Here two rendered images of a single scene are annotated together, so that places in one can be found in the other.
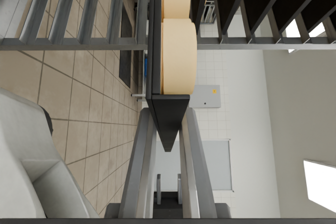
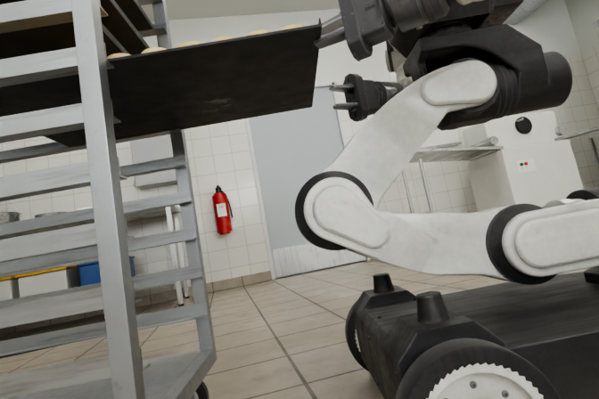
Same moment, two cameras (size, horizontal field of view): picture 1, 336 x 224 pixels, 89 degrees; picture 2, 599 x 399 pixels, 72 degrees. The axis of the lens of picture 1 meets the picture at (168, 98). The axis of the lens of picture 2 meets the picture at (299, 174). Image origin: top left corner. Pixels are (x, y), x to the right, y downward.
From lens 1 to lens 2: 65 cm
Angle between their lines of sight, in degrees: 24
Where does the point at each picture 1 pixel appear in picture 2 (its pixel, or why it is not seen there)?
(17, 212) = (367, 133)
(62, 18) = (156, 281)
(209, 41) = not seen: hidden behind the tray
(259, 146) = not seen: hidden behind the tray
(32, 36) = (192, 310)
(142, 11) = (129, 170)
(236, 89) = not seen: hidden behind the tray
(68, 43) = (196, 256)
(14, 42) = (205, 332)
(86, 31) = (174, 238)
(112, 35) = (176, 200)
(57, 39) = (192, 273)
